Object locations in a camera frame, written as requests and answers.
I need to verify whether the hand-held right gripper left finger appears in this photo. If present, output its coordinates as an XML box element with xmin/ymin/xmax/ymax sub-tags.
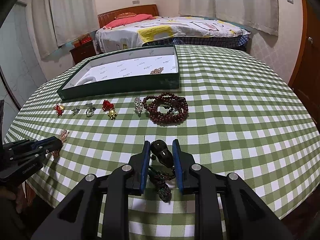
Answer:
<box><xmin>30</xmin><ymin>141</ymin><xmax>152</xmax><ymax>240</ymax></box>

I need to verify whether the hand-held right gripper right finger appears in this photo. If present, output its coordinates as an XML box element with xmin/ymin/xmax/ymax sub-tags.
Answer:
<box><xmin>172</xmin><ymin>139</ymin><xmax>293</xmax><ymax>240</ymax></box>

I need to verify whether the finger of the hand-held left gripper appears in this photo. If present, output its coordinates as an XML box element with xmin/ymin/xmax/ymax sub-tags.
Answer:
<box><xmin>7</xmin><ymin>136</ymin><xmax>62</xmax><ymax>164</ymax></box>
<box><xmin>2</xmin><ymin>139</ymin><xmax>38</xmax><ymax>153</ymax></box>

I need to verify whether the pink gold hair clip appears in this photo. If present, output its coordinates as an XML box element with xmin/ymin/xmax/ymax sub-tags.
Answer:
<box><xmin>51</xmin><ymin>129</ymin><xmax>70</xmax><ymax>159</ymax></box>

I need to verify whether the black pendant with tassel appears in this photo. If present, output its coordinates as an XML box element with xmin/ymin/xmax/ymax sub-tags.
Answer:
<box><xmin>147</xmin><ymin>140</ymin><xmax>176</xmax><ymax>203</ymax></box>

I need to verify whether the silver pearl ring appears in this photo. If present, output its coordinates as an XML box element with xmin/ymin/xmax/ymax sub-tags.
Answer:
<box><xmin>85</xmin><ymin>101</ymin><xmax>97</xmax><ymax>118</ymax></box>

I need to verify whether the dark red bead necklace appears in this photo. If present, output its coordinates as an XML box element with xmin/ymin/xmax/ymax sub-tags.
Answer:
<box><xmin>142</xmin><ymin>92</ymin><xmax>189</xmax><ymax>125</ymax></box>

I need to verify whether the red knot gold toad charm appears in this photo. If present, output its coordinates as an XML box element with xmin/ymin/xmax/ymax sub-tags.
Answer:
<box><xmin>101</xmin><ymin>99</ymin><xmax>119</xmax><ymax>120</ymax></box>

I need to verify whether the clear crystal brooch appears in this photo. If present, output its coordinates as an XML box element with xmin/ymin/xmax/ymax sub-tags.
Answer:
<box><xmin>134</xmin><ymin>96</ymin><xmax>143</xmax><ymax>117</ymax></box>

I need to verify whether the white shallow box tray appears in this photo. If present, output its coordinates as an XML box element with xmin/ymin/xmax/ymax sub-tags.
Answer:
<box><xmin>57</xmin><ymin>44</ymin><xmax>180</xmax><ymax>100</ymax></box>

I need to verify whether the small red gold charm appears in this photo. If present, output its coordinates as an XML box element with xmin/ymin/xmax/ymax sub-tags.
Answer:
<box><xmin>53</xmin><ymin>103</ymin><xmax>66</xmax><ymax>118</ymax></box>

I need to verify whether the green checkered tablecloth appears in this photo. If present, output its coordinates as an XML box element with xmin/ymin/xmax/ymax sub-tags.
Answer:
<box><xmin>4</xmin><ymin>44</ymin><xmax>319</xmax><ymax>240</ymax></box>

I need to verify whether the white translucent bangle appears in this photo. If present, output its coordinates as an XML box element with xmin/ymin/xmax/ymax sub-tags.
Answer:
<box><xmin>75</xmin><ymin>77</ymin><xmax>97</xmax><ymax>87</ymax></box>

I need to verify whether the dark wooden nightstand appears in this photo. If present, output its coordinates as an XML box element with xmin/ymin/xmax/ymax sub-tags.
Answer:
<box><xmin>69</xmin><ymin>41</ymin><xmax>97</xmax><ymax>66</ymax></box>

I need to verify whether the red boxes stack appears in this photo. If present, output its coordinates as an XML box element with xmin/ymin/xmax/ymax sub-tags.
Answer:
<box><xmin>72</xmin><ymin>33</ymin><xmax>93</xmax><ymax>47</ymax></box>

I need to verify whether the printed white yellow blanket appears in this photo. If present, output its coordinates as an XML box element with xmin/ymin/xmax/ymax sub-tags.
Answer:
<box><xmin>95</xmin><ymin>16</ymin><xmax>251</xmax><ymax>53</ymax></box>

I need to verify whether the orange patterned pillow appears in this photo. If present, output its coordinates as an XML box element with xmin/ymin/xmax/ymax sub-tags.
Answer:
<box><xmin>114</xmin><ymin>12</ymin><xmax>138</xmax><ymax>20</ymax></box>

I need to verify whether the pink blanket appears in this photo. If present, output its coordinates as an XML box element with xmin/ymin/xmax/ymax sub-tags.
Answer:
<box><xmin>103</xmin><ymin>14</ymin><xmax>157</xmax><ymax>30</ymax></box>

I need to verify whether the wooden headboard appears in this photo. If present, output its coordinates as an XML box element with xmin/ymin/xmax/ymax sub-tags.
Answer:
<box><xmin>97</xmin><ymin>4</ymin><xmax>160</xmax><ymax>29</ymax></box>

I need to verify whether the wooden door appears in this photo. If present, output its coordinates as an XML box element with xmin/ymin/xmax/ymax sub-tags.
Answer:
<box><xmin>287</xmin><ymin>0</ymin><xmax>320</xmax><ymax>123</ymax></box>

